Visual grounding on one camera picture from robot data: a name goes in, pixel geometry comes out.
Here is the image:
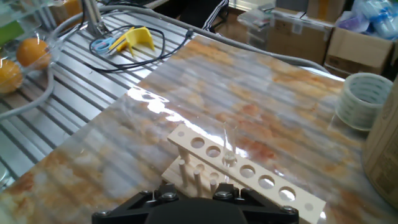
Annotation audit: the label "clear plastic storage box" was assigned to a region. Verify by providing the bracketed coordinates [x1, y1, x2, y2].
[238, 7, 274, 47]

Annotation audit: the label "yellow utility knife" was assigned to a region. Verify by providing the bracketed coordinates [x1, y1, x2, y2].
[108, 27, 136, 54]

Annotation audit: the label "open cardboard box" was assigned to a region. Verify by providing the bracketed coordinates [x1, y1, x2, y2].
[325, 27, 394, 78]

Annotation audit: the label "black loose cable loop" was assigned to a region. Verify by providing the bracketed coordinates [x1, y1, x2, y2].
[83, 24, 194, 74]

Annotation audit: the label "wooden test tube rack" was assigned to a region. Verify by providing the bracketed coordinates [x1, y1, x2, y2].
[161, 123, 327, 224]

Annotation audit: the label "labelled cardboard box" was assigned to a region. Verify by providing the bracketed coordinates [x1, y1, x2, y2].
[266, 17, 335, 66]

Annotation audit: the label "yellow curved plastic part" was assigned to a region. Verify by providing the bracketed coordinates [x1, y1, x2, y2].
[124, 26, 155, 57]

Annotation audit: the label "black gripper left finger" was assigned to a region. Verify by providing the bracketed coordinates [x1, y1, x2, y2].
[91, 183, 180, 224]

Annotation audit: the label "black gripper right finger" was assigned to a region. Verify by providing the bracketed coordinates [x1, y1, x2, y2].
[213, 182, 300, 224]

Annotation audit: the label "aluminium profile post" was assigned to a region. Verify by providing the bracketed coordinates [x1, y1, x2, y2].
[81, 0, 108, 37]

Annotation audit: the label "clear tape roll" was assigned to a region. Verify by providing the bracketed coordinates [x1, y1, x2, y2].
[335, 72, 394, 131]

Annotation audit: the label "plastic bag of bottles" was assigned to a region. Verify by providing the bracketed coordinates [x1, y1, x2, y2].
[337, 0, 398, 40]

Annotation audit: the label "tall cardboard box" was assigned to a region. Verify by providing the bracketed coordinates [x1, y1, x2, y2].
[306, 0, 346, 22]

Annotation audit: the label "black striped trousers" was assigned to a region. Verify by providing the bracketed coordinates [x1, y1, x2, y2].
[183, 0, 229, 32]

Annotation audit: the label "round wooden bucket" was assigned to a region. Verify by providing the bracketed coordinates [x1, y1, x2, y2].
[362, 77, 398, 212]

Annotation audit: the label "orange fruit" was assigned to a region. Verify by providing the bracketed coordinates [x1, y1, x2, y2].
[0, 58, 24, 95]
[16, 37, 52, 70]

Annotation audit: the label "clear plastic fruit container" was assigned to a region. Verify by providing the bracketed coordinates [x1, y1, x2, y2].
[0, 30, 63, 97]

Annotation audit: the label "blue handled scissors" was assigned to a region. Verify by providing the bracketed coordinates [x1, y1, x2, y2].
[90, 36, 116, 54]

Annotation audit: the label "clear glass test tube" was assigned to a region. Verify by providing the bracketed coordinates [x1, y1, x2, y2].
[222, 121, 239, 184]

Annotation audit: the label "orange marble pattern mat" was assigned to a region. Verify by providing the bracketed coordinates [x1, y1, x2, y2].
[0, 34, 398, 224]

